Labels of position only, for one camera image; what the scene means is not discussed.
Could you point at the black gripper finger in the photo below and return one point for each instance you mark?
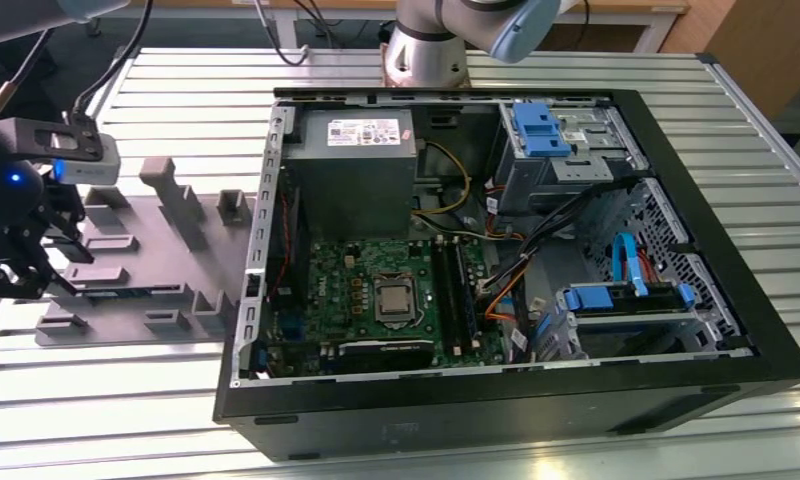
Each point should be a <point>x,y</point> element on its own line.
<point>56,215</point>
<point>13,285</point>

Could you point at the RAM stick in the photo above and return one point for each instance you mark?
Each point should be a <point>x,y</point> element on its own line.
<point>127,294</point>

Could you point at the black RAM slot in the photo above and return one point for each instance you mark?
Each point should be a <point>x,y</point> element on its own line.
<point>460,310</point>
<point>448,310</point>

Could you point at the grey parts rack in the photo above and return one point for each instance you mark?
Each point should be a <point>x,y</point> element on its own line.
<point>140,220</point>

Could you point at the black mesh bin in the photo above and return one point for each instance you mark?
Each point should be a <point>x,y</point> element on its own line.
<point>33,85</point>

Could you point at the grey power supply unit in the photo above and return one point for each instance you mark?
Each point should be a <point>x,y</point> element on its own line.
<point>354,195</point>

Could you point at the long desk wooden edge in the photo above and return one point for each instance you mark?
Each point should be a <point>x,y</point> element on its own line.
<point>207,7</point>

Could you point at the green motherboard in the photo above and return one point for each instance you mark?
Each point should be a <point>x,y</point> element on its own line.
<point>340,320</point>

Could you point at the CPU socket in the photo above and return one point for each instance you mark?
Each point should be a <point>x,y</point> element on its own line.
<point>395,280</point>

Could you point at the silver CPU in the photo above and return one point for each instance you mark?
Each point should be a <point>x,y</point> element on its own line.
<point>396,300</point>

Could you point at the black graphics card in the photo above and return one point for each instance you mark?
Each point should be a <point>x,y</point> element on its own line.
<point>380,357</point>

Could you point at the tall blue drive latch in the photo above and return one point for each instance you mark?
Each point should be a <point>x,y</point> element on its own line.
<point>540,145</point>

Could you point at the blue plastic latch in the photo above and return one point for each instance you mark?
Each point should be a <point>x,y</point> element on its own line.
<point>543,332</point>

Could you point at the metal drive cage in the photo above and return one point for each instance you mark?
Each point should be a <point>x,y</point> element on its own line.
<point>574,172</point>

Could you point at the black open PC case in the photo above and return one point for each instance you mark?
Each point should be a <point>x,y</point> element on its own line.
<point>507,415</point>

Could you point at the hard disk in blue carrier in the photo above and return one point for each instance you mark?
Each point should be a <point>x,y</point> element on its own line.
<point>594,298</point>

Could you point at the metal disk bay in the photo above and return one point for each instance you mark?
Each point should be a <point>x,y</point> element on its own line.
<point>707,320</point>

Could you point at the wooden cabinet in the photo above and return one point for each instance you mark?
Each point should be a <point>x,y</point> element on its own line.
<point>761,50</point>

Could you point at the silver wrist camera black mount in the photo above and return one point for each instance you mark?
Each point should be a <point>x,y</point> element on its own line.
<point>87,167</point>

